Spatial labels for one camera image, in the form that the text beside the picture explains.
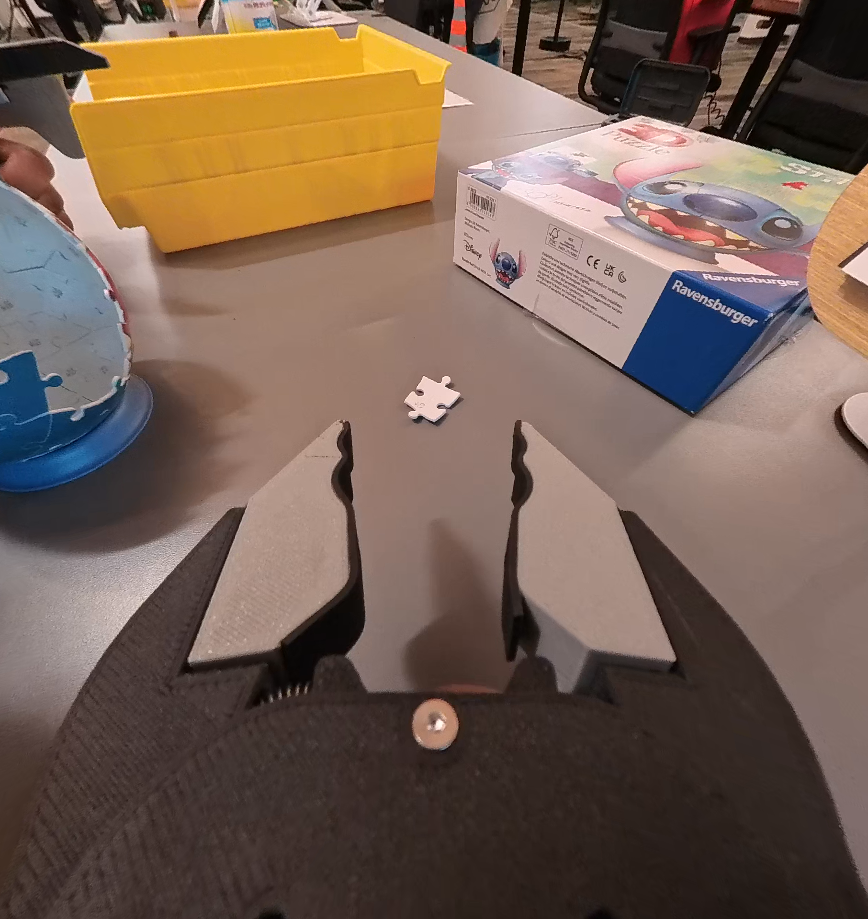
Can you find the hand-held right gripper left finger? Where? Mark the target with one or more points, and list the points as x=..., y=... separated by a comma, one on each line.
x=283, y=574

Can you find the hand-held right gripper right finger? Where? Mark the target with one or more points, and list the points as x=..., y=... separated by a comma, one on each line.
x=592, y=574

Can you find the white puzzle piece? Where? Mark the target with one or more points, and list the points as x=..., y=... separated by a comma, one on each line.
x=434, y=398

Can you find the blue puzzle ball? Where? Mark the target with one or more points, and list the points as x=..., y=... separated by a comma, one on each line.
x=39, y=323

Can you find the white blue puzzle box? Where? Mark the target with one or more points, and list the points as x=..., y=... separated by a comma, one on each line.
x=620, y=273

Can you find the person's left hand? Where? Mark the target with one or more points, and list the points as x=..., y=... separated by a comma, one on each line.
x=28, y=169

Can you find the yellow plastic bin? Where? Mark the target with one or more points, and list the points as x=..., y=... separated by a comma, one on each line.
x=261, y=165

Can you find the curved wooden sheet holder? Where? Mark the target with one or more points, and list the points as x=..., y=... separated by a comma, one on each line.
x=843, y=301

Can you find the white paper sheet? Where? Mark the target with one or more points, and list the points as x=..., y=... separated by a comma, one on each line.
x=459, y=99

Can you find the orange traffic cone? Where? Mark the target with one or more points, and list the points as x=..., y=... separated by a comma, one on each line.
x=460, y=25

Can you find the black chair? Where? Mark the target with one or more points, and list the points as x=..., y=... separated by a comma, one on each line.
x=821, y=93
x=642, y=64

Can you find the red chair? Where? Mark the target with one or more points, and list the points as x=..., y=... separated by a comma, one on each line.
x=706, y=29

